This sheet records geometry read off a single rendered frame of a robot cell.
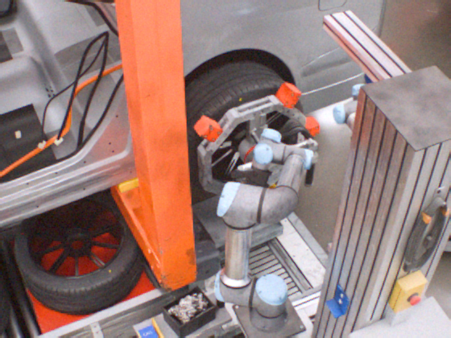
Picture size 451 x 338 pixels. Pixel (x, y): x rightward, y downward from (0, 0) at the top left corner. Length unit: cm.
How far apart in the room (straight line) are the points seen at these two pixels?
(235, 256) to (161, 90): 62
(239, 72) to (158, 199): 82
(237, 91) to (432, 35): 305
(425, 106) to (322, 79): 179
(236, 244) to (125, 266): 102
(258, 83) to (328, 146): 151
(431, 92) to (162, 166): 111
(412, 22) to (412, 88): 415
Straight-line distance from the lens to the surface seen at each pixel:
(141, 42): 199
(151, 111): 217
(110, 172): 304
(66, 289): 309
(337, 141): 441
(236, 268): 229
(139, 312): 318
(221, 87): 293
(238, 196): 209
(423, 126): 154
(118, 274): 310
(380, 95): 160
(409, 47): 544
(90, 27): 367
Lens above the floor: 302
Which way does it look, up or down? 47 degrees down
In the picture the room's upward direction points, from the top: straight up
